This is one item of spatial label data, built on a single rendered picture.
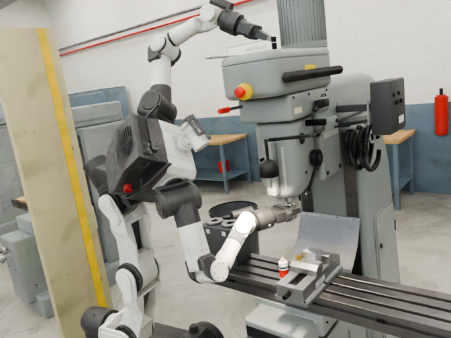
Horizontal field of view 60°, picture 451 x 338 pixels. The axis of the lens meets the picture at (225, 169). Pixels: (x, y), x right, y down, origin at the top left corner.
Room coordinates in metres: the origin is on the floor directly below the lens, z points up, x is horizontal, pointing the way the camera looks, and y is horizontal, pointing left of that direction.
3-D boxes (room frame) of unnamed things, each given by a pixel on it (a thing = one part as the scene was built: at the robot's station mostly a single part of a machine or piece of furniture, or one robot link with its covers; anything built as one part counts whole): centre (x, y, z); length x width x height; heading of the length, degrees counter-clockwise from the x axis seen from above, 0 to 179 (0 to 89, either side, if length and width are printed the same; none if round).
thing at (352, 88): (1.99, -0.58, 1.66); 0.80 x 0.23 x 0.20; 140
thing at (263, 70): (1.62, -0.26, 1.81); 0.47 x 0.26 x 0.16; 140
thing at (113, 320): (1.75, 0.59, 0.68); 0.21 x 0.20 x 0.13; 59
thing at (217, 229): (1.88, 0.05, 1.02); 0.22 x 0.12 x 0.20; 51
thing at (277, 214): (1.57, -0.17, 1.23); 0.13 x 0.12 x 0.10; 25
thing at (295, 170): (1.61, -0.26, 1.47); 0.21 x 0.19 x 0.32; 50
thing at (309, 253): (1.55, -0.31, 1.03); 0.06 x 0.05 x 0.06; 49
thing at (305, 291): (1.53, -0.30, 0.98); 0.35 x 0.15 x 0.11; 139
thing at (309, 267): (1.51, -0.28, 1.01); 0.12 x 0.06 x 0.04; 49
